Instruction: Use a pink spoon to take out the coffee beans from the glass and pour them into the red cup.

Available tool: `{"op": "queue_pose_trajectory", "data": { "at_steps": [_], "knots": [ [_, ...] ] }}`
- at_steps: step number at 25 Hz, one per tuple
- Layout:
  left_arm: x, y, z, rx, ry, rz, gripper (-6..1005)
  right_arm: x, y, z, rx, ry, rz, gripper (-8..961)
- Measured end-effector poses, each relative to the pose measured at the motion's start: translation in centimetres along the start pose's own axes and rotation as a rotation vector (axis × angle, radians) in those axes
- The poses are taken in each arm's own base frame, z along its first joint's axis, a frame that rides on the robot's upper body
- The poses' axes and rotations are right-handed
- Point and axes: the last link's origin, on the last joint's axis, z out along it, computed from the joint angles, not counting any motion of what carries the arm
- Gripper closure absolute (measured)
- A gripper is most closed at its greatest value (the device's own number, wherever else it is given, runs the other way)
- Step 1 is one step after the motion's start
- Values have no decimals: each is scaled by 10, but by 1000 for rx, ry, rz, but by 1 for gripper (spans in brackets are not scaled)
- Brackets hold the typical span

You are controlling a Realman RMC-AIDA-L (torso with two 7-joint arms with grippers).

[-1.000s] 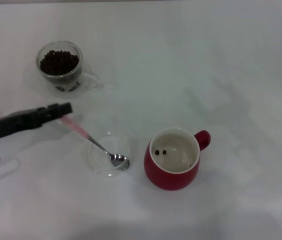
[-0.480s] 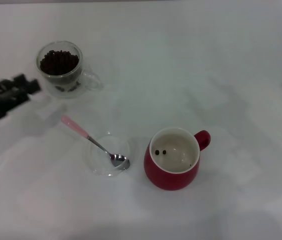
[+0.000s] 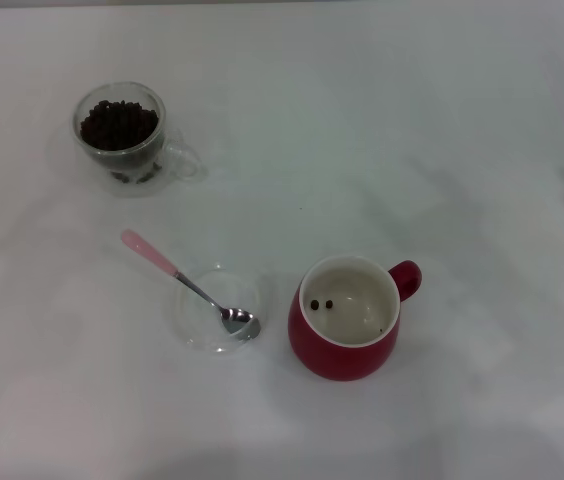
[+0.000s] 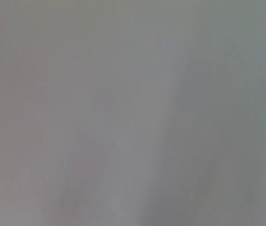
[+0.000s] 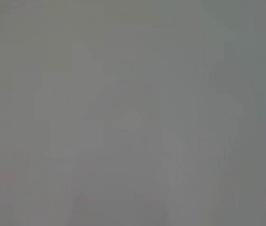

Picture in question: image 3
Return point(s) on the clear glass saucer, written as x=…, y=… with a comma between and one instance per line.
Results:
x=202, y=330

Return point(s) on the coffee beans pile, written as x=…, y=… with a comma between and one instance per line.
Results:
x=117, y=125

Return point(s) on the red ceramic mug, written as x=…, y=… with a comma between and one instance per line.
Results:
x=332, y=357

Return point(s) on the double-wall glass cup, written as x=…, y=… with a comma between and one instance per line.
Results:
x=172, y=155

